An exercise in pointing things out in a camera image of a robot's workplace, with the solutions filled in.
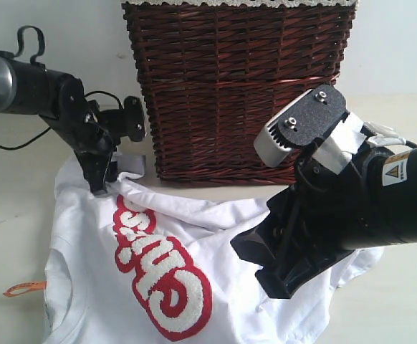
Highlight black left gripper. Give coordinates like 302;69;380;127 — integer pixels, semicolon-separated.
39;77;120;196

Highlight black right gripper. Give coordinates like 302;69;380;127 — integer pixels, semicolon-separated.
230;148;377;298

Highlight white t-shirt red lettering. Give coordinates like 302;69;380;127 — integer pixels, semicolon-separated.
44;156;383;343

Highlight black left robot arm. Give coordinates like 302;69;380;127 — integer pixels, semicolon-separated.
0;56;115;196

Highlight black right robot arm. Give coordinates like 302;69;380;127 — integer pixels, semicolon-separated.
231;145;417;299

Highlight dark brown wicker basket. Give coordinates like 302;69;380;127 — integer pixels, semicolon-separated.
122;2;358;185

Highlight beige lace basket liner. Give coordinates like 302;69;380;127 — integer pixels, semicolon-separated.
125;0;359;9

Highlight orange clothing tag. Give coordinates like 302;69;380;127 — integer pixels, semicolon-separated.
2;281;47;297

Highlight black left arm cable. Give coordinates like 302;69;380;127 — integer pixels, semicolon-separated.
0;25;123;150

